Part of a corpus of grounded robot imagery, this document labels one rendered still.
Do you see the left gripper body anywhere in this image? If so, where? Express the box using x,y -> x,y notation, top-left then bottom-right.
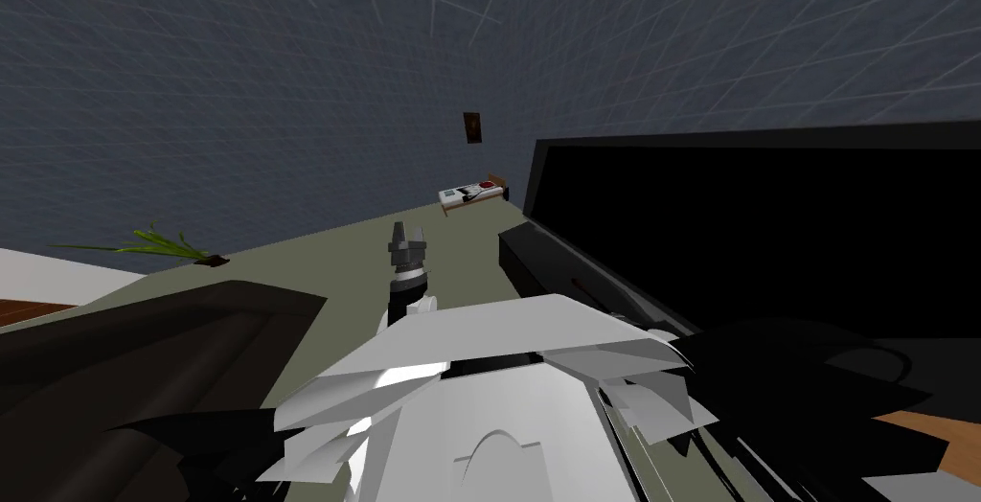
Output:
387,238 -> 428,274

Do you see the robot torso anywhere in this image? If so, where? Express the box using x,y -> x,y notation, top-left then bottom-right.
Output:
256,293 -> 718,502

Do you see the green potted plant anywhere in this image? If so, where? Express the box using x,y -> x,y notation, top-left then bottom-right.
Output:
50,219 -> 231,268

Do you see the dark brown sofa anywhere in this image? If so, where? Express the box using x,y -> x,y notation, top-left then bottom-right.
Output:
0,279 -> 329,502

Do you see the black television on stand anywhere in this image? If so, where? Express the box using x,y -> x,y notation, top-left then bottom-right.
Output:
497,122 -> 981,421

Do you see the white bed with wooden frame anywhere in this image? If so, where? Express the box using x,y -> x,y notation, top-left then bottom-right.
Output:
437,173 -> 511,217

